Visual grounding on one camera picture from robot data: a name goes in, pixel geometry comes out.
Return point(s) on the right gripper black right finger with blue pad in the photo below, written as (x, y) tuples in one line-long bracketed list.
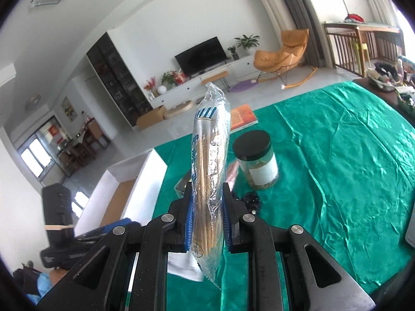
[(288, 265)]

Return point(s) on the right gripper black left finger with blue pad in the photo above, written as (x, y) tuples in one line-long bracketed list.
[(128, 267)]

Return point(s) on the bagged bamboo sticks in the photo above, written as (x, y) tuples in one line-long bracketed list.
[(209, 148)]

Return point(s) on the white storage box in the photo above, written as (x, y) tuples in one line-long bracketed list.
[(127, 189)]

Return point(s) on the white tablet device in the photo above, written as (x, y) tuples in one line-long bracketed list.
[(410, 231)]

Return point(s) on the black lace scrunchie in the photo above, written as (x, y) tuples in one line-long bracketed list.
[(252, 202)]

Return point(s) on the yellow black small box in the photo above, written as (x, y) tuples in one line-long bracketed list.
[(180, 187)]

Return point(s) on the green satin tablecloth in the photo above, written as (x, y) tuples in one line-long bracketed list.
[(345, 173)]

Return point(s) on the pink packet in plastic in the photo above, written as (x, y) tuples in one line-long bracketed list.
[(232, 173)]

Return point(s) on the clear jar black lid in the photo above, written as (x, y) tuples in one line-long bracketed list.
[(256, 158)]

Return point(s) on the cardboard box on floor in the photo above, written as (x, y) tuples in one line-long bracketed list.
[(151, 118)]

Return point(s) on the red flower vase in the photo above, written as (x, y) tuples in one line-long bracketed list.
[(150, 87)]

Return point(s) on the orange book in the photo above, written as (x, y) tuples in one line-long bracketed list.
[(242, 117)]

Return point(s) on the dark glass display cabinet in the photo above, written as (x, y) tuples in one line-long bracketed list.
[(118, 80)]

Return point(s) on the purple round floor mat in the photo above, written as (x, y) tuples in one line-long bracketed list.
[(243, 86)]

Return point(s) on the black flat television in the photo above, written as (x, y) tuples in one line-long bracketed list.
[(201, 57)]

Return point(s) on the orange rocking lounge chair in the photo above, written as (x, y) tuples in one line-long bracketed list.
[(272, 65)]

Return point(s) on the white tv cabinet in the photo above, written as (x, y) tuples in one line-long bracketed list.
[(239, 70)]

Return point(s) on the small wooden stool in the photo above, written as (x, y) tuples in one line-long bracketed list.
[(218, 77)]

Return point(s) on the green potted plant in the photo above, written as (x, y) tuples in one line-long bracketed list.
[(248, 43)]

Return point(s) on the white standing air conditioner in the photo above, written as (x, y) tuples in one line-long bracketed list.
[(280, 16)]

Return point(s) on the grey curtain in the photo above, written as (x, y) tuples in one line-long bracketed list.
[(302, 17)]

